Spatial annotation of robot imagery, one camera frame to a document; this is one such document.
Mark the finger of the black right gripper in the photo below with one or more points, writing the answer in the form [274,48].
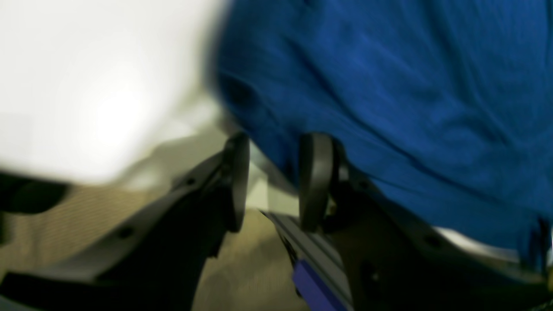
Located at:
[393,260]

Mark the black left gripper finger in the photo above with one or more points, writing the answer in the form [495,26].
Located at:
[152,261]

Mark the blue long-sleeve T-shirt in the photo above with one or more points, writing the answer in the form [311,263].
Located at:
[446,105]

